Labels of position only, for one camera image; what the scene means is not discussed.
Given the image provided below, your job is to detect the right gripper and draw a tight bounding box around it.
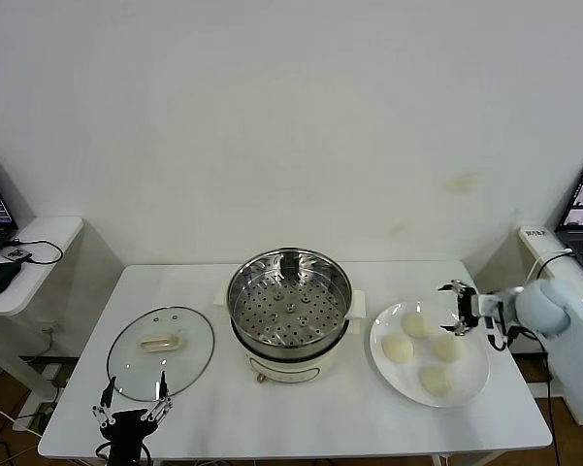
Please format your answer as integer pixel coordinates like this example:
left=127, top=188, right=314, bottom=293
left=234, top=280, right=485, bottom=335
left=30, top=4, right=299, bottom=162
left=437, top=279, right=515, bottom=349

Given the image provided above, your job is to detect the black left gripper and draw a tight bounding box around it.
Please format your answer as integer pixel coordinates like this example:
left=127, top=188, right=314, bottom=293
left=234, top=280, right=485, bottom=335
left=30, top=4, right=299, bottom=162
left=91, top=370, right=174, bottom=466

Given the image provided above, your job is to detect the white steamed baozi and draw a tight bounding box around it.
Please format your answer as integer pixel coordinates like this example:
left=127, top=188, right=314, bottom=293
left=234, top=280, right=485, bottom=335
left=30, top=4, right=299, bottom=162
left=381, top=334, right=414, bottom=364
left=432, top=335, right=467, bottom=363
left=419, top=366, right=455, bottom=395
left=401, top=313, right=432, bottom=339

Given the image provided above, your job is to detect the glass lid with cream handle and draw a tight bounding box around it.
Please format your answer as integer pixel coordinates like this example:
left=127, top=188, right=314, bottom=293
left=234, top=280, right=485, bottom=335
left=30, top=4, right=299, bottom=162
left=106, top=305, right=215, bottom=402

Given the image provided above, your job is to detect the stainless steel steamer basket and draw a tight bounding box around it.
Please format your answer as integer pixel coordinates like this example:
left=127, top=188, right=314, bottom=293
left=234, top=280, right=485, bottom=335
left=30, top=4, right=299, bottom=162
left=226, top=248, right=354, bottom=347

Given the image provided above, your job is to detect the white round plate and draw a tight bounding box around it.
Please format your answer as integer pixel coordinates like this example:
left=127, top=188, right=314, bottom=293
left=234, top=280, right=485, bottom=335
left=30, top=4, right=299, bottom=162
left=369, top=301, right=491, bottom=408

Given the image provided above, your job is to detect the white side table with label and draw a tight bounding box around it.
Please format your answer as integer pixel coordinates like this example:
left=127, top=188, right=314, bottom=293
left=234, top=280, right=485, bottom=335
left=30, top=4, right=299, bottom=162
left=517, top=225, right=583, bottom=292

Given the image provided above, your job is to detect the cream electric cooking pot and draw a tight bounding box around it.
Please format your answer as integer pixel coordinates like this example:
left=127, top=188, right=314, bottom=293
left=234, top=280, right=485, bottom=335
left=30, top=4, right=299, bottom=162
left=214, top=285, right=368, bottom=385

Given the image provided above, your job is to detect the white side table rounded corner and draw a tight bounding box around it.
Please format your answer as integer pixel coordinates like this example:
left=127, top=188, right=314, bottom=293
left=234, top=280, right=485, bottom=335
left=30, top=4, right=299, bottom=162
left=0, top=216, right=84, bottom=404

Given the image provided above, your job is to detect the thin black hub cable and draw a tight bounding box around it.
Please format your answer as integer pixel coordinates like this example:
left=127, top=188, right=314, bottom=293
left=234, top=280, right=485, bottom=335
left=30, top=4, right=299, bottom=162
left=9, top=237, right=64, bottom=266

